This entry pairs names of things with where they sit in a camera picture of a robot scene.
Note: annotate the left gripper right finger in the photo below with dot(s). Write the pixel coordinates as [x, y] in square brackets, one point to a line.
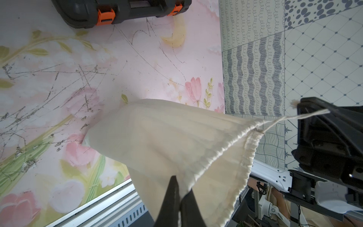
[190, 213]

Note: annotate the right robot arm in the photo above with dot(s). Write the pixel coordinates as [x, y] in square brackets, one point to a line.
[306, 190]

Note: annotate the aluminium mounting rail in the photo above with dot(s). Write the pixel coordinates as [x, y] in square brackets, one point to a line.
[118, 207]

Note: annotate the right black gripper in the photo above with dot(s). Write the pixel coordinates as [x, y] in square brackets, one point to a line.
[330, 146]

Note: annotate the floral pink table mat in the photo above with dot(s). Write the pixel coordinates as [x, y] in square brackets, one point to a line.
[57, 81]

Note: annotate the white cloth soil bag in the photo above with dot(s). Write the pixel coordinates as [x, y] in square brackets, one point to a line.
[209, 153]

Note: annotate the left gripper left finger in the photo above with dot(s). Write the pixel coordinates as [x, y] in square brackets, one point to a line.
[169, 212]

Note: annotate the black plastic tool case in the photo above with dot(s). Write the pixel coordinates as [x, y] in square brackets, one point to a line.
[88, 14]

